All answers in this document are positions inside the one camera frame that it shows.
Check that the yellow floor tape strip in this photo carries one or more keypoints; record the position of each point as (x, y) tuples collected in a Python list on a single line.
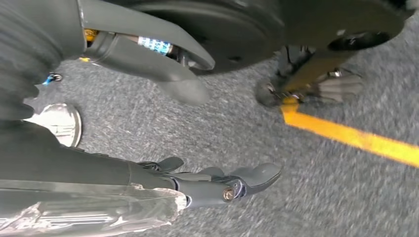
[(360, 137)]

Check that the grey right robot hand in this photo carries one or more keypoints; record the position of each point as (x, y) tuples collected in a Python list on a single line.
[(82, 170)]

